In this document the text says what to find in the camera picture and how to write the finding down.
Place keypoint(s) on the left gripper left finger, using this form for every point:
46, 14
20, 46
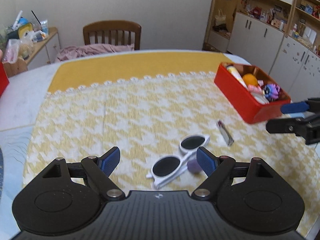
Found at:
98, 170

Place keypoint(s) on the pink sticky note pad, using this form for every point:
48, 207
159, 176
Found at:
261, 83

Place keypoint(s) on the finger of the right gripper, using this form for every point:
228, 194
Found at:
310, 105
307, 128

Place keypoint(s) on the purple small cup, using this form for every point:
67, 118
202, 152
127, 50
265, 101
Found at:
193, 166

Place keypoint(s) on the orange fruit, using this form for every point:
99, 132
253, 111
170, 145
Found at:
250, 80

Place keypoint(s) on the white sunglasses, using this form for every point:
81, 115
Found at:
169, 167

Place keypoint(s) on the pink cloth on chair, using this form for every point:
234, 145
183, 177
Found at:
75, 52

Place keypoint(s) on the silver nail clipper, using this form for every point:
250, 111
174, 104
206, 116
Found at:
225, 133

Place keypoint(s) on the wooden chair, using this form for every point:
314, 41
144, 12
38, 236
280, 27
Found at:
113, 32

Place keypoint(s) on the round tin lid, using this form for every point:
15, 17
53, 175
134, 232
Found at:
260, 98

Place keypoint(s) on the yellow white cylinder bottle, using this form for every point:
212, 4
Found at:
232, 70

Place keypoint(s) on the red storage box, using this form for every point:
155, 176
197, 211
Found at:
4, 81

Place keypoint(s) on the white side cabinet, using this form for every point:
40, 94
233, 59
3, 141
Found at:
44, 53

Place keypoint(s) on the yellow patterned tablecloth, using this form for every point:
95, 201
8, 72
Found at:
145, 104

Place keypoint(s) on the purple round toy figure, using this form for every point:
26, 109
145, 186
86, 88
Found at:
271, 92

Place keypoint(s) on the blue yellow toy box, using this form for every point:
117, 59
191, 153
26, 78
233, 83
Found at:
23, 26

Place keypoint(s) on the clear plastic bag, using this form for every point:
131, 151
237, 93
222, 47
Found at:
18, 48

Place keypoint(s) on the red metal tin box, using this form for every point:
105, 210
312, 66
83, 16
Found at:
242, 100

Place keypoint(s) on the pink tube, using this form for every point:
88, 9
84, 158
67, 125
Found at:
255, 89

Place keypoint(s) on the white wall cabinet unit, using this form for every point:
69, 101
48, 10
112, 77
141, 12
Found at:
281, 37

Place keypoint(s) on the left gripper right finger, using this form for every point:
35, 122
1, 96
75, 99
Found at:
218, 171

